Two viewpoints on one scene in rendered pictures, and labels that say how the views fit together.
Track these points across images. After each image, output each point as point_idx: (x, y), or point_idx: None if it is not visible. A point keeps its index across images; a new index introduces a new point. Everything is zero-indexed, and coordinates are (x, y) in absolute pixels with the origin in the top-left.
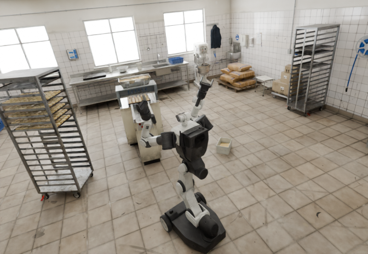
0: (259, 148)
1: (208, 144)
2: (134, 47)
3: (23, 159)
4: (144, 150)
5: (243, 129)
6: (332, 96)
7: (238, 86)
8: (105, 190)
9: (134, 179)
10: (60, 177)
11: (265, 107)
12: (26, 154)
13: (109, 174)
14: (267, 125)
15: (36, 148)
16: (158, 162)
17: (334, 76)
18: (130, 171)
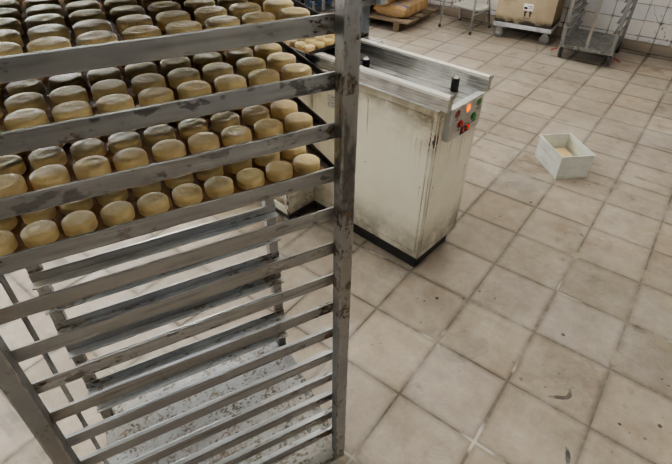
0: (622, 146)
1: (508, 162)
2: None
3: (63, 443)
4: (433, 213)
5: (533, 111)
6: (640, 17)
7: (403, 13)
8: (393, 401)
9: (446, 323)
10: (171, 434)
11: (509, 57)
12: (82, 403)
13: (331, 337)
14: (566, 93)
15: (167, 339)
16: (443, 245)
17: None
18: (393, 300)
